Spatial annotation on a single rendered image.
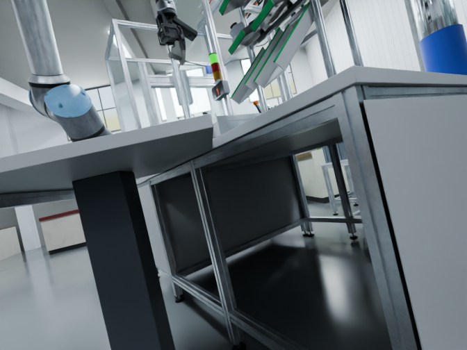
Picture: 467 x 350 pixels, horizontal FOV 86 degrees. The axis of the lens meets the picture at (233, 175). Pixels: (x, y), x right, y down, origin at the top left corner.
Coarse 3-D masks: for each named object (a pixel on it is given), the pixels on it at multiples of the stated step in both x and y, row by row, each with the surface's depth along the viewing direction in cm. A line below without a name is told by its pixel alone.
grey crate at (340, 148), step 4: (336, 144) 281; (340, 144) 277; (324, 148) 295; (328, 148) 290; (340, 148) 278; (344, 148) 274; (324, 152) 296; (328, 152) 291; (340, 152) 279; (344, 152) 275; (324, 156) 298; (328, 156) 293; (340, 156) 279; (344, 156) 276; (328, 160) 294
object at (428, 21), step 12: (420, 0) 111; (432, 0) 108; (444, 0) 106; (420, 12) 112; (432, 12) 108; (444, 12) 106; (456, 12) 107; (420, 24) 113; (432, 24) 109; (444, 24) 107; (420, 36) 115
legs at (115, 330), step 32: (32, 192) 87; (64, 192) 106; (96, 192) 84; (128, 192) 88; (96, 224) 84; (128, 224) 85; (96, 256) 84; (128, 256) 85; (128, 288) 84; (160, 288) 99; (128, 320) 84; (160, 320) 90
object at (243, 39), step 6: (264, 0) 91; (270, 24) 96; (246, 30) 87; (252, 30) 88; (264, 30) 97; (240, 36) 89; (246, 36) 88; (252, 36) 94; (258, 36) 100; (234, 42) 93; (240, 42) 91; (246, 42) 96; (252, 42) 103; (234, 48) 95; (240, 48) 98
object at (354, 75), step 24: (360, 72) 43; (384, 72) 48; (408, 72) 54; (432, 72) 61; (312, 96) 50; (264, 120) 63; (336, 120) 88; (216, 144) 84; (288, 144) 152; (312, 144) 220
